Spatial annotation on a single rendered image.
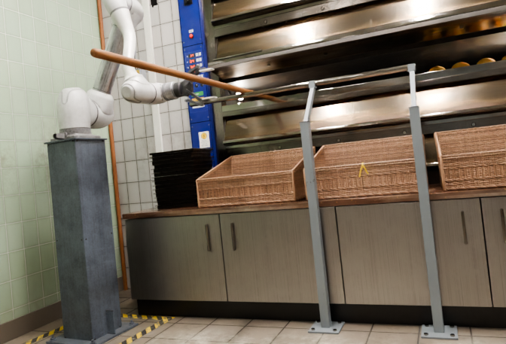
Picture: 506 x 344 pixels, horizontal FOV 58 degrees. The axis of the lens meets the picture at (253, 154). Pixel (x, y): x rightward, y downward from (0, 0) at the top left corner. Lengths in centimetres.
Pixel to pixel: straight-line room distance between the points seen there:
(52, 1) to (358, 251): 240
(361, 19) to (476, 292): 154
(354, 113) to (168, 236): 125
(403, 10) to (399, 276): 143
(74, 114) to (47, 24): 90
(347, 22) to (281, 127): 72
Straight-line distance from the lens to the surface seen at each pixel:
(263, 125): 281
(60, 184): 247
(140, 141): 325
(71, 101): 247
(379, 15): 274
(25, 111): 292
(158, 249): 257
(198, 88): 299
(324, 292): 217
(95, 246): 244
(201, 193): 244
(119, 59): 163
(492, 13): 256
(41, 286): 293
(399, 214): 209
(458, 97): 263
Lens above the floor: 76
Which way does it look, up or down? 2 degrees up
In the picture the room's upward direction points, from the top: 6 degrees counter-clockwise
